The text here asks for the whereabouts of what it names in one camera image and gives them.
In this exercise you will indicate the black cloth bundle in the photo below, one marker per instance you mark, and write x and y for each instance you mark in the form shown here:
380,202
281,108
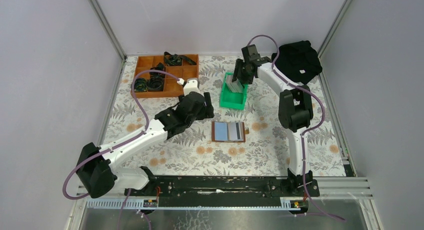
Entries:
298,61

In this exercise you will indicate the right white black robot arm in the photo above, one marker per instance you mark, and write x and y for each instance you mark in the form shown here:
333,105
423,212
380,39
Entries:
295,110

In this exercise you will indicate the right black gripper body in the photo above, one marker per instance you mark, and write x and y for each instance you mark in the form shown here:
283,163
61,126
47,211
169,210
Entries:
241,73

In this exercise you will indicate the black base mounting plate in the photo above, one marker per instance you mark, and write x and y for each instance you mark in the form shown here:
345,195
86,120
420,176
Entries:
267,186

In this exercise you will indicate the rolled belt top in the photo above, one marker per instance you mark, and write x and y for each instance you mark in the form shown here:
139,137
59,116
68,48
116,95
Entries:
177,60

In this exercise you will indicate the green plastic bin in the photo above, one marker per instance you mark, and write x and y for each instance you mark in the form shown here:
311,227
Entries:
231,100

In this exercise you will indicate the wooden compartment tray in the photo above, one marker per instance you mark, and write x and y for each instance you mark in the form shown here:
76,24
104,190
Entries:
171,87

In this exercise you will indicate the rolled belt lower right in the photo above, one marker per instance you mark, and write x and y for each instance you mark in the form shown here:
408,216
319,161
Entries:
155,84

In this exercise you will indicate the brown leather card holder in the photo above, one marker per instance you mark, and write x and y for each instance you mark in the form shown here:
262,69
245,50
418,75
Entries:
228,132

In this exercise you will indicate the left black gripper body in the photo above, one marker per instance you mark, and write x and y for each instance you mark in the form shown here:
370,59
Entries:
205,112

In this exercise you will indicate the rolled belt middle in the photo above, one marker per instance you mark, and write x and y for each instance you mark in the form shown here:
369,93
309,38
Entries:
158,71

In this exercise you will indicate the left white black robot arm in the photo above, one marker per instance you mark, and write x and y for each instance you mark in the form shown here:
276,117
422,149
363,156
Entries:
99,168

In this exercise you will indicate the rolled belt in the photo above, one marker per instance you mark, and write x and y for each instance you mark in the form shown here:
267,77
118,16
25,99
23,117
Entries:
177,60
158,71
140,85
155,84

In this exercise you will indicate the rolled belt lower left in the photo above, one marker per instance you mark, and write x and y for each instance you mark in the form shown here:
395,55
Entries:
140,85

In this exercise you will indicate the floral patterned table mat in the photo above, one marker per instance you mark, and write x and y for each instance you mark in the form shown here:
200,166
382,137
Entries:
265,152

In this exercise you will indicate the stack of credit cards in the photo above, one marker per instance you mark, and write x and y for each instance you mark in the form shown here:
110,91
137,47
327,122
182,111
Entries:
234,85

